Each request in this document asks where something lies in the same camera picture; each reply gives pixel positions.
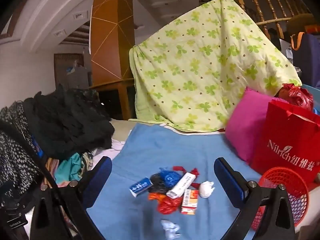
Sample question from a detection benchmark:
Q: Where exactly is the long white box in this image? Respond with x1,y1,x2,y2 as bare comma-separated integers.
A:
166,172,196,198

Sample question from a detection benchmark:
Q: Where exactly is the navy bag with orange handles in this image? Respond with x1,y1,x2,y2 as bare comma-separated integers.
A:
290,32,320,67

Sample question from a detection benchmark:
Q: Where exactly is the orange white box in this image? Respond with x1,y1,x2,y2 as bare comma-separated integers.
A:
180,189,199,215

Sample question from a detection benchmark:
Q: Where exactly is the light blue towel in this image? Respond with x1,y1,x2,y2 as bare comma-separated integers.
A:
86,124,265,240

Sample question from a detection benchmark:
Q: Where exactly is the orange plastic bag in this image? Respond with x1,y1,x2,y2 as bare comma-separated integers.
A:
148,192,167,202

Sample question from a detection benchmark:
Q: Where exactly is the red paper gift bag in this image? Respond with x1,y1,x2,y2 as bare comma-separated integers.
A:
250,99,320,188

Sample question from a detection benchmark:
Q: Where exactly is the striped cloth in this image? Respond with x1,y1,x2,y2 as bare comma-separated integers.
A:
44,156,60,188

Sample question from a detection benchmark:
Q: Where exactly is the black knit garment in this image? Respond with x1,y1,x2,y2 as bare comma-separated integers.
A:
24,85,115,160

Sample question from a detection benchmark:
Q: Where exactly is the teal garment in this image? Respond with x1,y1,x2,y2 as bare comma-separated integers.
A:
54,152,84,184

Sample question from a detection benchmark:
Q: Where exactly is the orange brown wooden pillar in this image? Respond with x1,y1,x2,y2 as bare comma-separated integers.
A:
89,0,137,120

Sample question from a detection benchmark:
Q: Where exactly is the green clover print quilt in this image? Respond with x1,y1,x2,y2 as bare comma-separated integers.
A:
129,0,302,133

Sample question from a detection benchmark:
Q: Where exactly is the white cloth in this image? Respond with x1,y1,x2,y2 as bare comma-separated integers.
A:
110,137,127,152

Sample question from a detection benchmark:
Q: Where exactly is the white tissue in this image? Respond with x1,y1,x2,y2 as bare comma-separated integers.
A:
160,219,182,240

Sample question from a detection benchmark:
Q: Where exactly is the wooden stair railing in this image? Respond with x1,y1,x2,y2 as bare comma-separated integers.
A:
200,0,312,40

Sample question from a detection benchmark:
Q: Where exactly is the blue plastic bag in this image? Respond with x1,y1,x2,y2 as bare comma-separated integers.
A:
160,167,183,188

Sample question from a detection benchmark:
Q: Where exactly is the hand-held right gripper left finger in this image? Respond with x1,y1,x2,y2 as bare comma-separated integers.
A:
29,156,112,240

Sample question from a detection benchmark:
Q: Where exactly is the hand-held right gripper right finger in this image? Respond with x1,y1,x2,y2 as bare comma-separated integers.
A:
214,157,304,240

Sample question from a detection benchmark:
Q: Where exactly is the pink bag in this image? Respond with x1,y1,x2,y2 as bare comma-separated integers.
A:
225,87,278,164

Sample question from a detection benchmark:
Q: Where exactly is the brown wooden door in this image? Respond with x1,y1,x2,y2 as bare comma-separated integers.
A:
54,53,92,88

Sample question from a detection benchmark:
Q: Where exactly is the black white speckled garment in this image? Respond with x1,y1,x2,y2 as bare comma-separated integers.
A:
0,101,44,200

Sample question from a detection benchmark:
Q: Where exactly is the small red plastic bag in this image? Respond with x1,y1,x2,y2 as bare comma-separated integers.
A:
157,195,183,215

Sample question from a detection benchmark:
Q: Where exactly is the black plastic bag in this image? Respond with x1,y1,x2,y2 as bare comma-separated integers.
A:
149,172,170,195

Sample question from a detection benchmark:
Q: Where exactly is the red plastic basket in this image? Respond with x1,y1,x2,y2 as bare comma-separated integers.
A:
250,167,309,232

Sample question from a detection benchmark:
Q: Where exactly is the red cloth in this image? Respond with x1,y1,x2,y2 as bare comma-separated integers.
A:
173,165,200,189

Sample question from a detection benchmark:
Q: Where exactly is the knotted red plastic bag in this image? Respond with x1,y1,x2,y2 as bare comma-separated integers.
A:
278,83,314,112

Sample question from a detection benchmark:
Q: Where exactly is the white paper ball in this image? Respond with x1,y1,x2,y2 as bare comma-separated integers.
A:
199,181,216,198

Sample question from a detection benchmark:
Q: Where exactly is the small blue white box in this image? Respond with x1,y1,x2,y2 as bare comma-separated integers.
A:
129,177,153,197

